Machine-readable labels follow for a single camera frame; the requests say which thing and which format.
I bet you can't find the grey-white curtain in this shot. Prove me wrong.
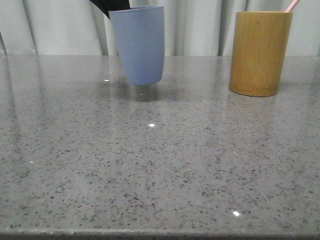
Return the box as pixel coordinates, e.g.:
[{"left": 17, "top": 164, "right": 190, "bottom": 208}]
[{"left": 0, "top": 0, "right": 320, "bottom": 56}]

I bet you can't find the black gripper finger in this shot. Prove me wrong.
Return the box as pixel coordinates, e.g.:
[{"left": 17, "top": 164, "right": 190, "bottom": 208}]
[{"left": 90, "top": 0, "right": 131, "bottom": 19}]

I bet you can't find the bamboo wooden cup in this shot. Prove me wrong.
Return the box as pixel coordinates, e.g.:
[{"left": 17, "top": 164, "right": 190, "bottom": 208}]
[{"left": 229, "top": 11, "right": 293, "bottom": 97}]

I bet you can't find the blue plastic cup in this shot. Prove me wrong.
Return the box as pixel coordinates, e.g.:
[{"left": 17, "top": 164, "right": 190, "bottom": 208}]
[{"left": 109, "top": 5, "right": 165, "bottom": 86}]

